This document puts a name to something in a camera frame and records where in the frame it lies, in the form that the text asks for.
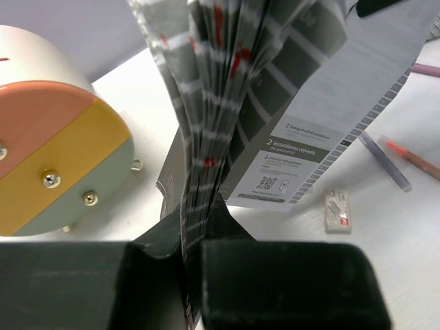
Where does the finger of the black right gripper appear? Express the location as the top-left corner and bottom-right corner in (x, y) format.
(355, 0), (392, 17)

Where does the orange highlighter pen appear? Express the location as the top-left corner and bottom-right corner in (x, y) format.
(379, 135), (439, 181)

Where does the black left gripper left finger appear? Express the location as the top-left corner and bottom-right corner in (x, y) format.
(1, 212), (182, 329)

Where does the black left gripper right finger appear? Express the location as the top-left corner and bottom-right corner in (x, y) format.
(200, 198), (392, 329)

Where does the grey white manual booklet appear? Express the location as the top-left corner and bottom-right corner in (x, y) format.
(129, 1), (439, 325)

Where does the cream round drawer box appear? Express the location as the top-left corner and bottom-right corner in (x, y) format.
(1, 25), (143, 237)

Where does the pink purple highlighter pen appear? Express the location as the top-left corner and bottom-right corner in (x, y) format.
(412, 63), (440, 77)

